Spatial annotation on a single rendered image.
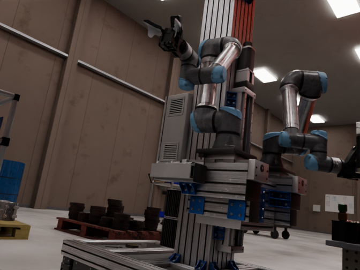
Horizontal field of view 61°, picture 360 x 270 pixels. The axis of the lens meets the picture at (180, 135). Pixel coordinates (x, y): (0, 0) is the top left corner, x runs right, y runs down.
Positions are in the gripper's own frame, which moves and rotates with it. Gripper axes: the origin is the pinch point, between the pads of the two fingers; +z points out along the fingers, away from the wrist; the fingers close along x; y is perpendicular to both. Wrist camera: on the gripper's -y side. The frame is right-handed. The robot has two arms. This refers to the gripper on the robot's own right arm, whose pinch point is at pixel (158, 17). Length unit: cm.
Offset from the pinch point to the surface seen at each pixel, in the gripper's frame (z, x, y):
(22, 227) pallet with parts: -131, 204, 142
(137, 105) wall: -723, 582, -161
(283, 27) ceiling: -823, 177, -504
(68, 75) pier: -458, 628, -150
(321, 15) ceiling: -794, 66, -520
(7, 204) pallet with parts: -131, 239, 127
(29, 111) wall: -394, 647, -23
